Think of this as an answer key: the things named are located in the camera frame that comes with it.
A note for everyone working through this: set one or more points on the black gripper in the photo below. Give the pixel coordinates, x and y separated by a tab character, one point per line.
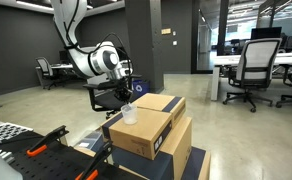
123	93

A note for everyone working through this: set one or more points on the clear plastic measuring jug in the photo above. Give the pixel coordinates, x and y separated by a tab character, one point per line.
129	112

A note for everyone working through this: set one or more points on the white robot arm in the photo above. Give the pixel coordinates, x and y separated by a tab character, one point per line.
95	60

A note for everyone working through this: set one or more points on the upper cardboard box under jug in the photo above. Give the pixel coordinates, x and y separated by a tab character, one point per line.
143	138

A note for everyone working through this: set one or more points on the blue recycling bin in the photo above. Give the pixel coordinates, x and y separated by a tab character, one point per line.
140	87

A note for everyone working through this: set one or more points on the grey mesh office chair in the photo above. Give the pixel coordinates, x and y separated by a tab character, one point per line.
102	95

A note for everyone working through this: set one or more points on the middle large cardboard box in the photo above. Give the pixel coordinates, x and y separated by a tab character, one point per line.
178	142

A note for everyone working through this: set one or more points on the black orange clamp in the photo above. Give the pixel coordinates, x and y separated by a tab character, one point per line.
43	143
91	172

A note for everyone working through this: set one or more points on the dark background desk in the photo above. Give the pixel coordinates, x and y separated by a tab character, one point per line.
65	68

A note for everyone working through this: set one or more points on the far grey office chair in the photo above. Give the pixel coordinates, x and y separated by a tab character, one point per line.
49	74

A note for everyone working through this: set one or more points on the bottom flat cardboard box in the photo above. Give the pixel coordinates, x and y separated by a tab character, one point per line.
196	163

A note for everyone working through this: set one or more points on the black perforated mounting board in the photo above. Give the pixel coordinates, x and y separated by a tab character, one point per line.
57	162

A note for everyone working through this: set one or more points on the white desk chair right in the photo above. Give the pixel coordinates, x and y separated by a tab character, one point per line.
254	70

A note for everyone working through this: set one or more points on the black computer monitor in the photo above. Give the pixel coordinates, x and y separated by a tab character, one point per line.
260	33

